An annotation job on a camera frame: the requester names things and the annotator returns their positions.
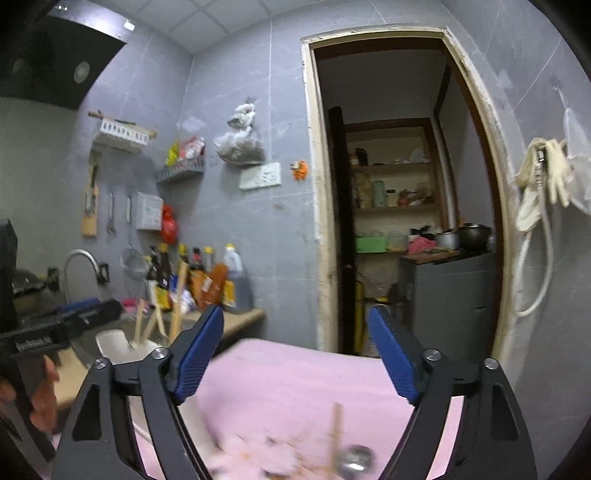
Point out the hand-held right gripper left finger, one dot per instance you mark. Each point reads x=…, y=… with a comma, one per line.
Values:
x=198, y=353

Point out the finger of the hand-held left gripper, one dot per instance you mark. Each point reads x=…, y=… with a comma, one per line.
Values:
x=92, y=311

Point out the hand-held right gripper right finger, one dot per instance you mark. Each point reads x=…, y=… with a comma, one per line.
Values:
x=395, y=353

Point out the white utensil holder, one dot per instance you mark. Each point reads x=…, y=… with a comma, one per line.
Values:
x=120, y=348

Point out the wooden chopstick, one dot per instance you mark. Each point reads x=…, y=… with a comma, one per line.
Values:
x=139, y=323
x=154, y=323

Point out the long wooden utensil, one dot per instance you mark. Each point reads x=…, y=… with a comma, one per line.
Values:
x=180, y=295

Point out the person's left hand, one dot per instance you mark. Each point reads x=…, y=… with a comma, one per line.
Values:
x=46, y=397

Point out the stainless steel sink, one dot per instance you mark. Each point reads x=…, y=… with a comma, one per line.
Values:
x=90, y=341

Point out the white blue salt bag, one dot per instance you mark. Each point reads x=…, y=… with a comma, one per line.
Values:
x=188, y=302

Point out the dark wok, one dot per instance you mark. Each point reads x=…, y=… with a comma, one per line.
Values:
x=30, y=284

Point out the curved metal faucet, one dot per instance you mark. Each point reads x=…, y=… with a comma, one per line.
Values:
x=81, y=254

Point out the metal mesh strainer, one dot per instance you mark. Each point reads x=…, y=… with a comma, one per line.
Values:
x=134, y=264

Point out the dark bottle white label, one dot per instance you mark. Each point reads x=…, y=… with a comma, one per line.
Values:
x=151, y=277

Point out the dark grey cabinet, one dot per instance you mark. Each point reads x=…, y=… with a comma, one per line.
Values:
x=448, y=304

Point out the large soy sauce bottle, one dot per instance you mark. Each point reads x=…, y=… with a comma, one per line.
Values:
x=164, y=281

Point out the red cap sauce bottle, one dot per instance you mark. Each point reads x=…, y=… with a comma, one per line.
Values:
x=197, y=272

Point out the large oil jug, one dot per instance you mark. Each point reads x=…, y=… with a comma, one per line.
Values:
x=238, y=281

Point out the clear bottle yellow cap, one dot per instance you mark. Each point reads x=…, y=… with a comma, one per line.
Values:
x=209, y=258

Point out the yellow cap sauce bottle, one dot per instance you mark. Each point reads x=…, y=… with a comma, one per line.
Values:
x=183, y=258

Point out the hanging metal utensil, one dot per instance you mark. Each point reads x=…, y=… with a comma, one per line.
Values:
x=129, y=212
x=111, y=212

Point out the wooden knife rack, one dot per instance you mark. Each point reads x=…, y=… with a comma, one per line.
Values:
x=91, y=207

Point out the pink rag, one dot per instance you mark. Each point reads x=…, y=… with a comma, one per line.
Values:
x=421, y=244

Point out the green storage box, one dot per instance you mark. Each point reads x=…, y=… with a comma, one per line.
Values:
x=371, y=243

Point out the red plastic bag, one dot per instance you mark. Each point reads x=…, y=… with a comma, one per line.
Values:
x=169, y=226

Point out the small metal pot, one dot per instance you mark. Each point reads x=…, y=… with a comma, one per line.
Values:
x=447, y=241

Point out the wooden shelf unit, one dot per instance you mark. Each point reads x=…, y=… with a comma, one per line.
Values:
x=392, y=212

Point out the black pot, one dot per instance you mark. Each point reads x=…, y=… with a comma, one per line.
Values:
x=474, y=236

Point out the pale green canister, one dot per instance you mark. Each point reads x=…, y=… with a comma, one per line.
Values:
x=378, y=194

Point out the colourful snack packets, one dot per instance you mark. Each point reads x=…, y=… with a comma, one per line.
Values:
x=187, y=150

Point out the plastic bag of dried goods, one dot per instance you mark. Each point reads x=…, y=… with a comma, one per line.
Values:
x=240, y=145

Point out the cream rubber gloves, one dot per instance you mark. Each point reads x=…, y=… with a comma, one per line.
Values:
x=551, y=170

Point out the black range hood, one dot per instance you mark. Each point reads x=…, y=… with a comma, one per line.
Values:
x=51, y=50

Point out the clear plastic bag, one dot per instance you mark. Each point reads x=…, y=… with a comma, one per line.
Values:
x=579, y=152

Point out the black wall hook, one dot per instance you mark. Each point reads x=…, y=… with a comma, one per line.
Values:
x=102, y=272

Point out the white wall box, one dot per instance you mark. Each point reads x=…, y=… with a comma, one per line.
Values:
x=149, y=211

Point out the grey wall rack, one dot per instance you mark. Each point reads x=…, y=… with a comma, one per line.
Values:
x=180, y=174

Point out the white wall rack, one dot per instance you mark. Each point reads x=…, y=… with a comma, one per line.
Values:
x=122, y=134

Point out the wooden door frame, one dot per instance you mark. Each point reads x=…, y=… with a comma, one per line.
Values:
x=316, y=184

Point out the white wall socket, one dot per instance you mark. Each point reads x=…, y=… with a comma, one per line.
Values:
x=260, y=176

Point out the orange wall hook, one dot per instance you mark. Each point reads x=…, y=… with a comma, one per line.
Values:
x=299, y=170

